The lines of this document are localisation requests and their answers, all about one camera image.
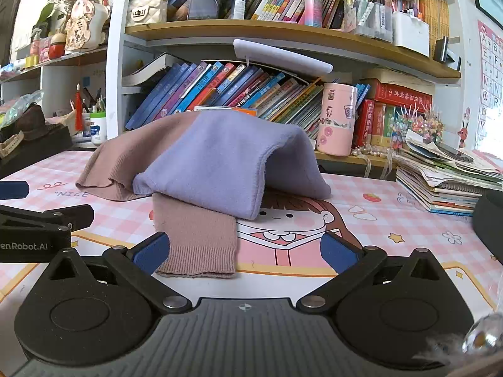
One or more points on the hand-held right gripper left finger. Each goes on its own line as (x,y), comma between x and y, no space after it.
(151,253)

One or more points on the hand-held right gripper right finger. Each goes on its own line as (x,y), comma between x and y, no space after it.
(338,254)

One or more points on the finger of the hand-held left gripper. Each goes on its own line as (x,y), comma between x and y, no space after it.
(66,216)
(13,190)

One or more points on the mauve and lavender knit sweater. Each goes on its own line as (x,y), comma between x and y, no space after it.
(220,157)

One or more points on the black case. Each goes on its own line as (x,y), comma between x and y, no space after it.
(35,153)

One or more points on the pink checked cartoon desk mat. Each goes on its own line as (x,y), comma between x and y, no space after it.
(393,235)

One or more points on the brown fuzzy hat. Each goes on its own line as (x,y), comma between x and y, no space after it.
(33,121)

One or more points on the crumpled plastic bag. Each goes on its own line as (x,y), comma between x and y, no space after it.
(19,104)

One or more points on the white jar with blue label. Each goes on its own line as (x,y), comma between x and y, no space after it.
(98,129)

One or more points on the red tassel pen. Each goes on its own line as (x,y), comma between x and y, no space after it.
(79,110)

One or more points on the white side shelf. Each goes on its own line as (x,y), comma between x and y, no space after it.
(59,76)

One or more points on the stack of magazines and notebooks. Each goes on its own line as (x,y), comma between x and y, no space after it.
(444,188)

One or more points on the pink cylindrical container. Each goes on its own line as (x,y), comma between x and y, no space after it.
(337,121)

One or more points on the red upright book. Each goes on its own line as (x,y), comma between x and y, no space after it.
(378,123)
(363,123)

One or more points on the dark flat case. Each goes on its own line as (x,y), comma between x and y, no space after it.
(454,151)

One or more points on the black round object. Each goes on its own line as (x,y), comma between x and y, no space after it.
(491,224)

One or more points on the clear crystal charm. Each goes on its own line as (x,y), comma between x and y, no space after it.
(481,335)

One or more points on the orange and white box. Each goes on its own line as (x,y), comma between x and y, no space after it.
(235,110)

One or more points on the thick grey book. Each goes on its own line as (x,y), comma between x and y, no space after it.
(153,68)

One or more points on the red thick book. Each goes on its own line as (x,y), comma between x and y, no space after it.
(397,92)

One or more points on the white figurine with plaque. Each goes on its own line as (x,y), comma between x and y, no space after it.
(84,23)

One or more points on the row of colourful children's books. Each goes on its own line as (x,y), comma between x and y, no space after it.
(220,82)

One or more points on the cream thick book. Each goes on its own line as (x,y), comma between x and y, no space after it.
(401,75)

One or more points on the white lamp bar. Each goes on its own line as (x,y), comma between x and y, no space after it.
(275,53)

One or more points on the white quilted handbag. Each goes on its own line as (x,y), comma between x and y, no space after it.
(146,11)

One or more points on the white and wood bookshelf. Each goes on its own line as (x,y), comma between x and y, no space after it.
(275,33)

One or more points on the black clip-on device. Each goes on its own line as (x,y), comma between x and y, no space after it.
(444,49)

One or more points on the white storage box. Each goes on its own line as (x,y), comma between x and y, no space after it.
(410,33)

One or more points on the clear pen organizer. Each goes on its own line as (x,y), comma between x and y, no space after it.
(371,23)

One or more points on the row of yellow books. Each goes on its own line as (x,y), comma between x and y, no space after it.
(434,19)

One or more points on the pink gradient bottle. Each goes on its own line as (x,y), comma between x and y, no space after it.
(310,2)

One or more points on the white spray bottle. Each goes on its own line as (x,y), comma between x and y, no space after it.
(237,4)

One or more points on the cartoon wall sticker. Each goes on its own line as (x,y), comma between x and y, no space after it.
(465,125)

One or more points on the alphabet wall poster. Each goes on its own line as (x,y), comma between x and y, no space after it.
(491,78)

